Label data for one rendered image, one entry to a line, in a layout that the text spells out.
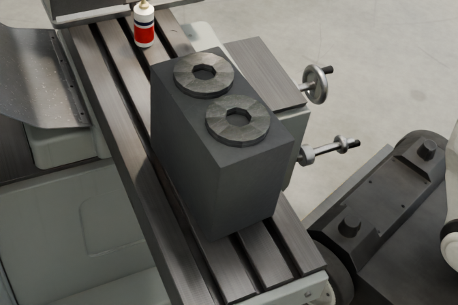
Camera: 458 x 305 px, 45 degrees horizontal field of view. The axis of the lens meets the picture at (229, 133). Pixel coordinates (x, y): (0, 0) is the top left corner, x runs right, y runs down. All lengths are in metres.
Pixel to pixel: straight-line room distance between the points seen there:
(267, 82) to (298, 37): 1.42
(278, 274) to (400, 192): 0.68
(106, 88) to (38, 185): 0.28
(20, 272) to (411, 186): 1.00
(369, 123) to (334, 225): 1.20
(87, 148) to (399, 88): 1.81
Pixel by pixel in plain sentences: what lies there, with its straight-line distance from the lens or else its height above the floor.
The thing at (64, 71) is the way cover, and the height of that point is 0.87.
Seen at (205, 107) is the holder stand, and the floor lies 1.12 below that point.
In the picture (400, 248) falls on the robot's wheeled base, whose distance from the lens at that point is 1.41.
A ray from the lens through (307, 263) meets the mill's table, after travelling 0.88.
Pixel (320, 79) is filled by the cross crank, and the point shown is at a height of 0.68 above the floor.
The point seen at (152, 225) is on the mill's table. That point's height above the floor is 0.94.
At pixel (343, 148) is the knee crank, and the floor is 0.53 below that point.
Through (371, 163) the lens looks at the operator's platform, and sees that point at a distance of 1.78.
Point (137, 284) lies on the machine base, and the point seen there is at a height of 0.20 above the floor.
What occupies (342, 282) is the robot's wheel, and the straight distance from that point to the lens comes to 1.31.
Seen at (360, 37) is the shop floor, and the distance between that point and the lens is 2.94.
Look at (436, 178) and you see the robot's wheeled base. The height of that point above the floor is 0.59.
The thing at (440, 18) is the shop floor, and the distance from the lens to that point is 3.28.
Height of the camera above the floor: 1.68
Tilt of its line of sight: 47 degrees down
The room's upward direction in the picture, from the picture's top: 9 degrees clockwise
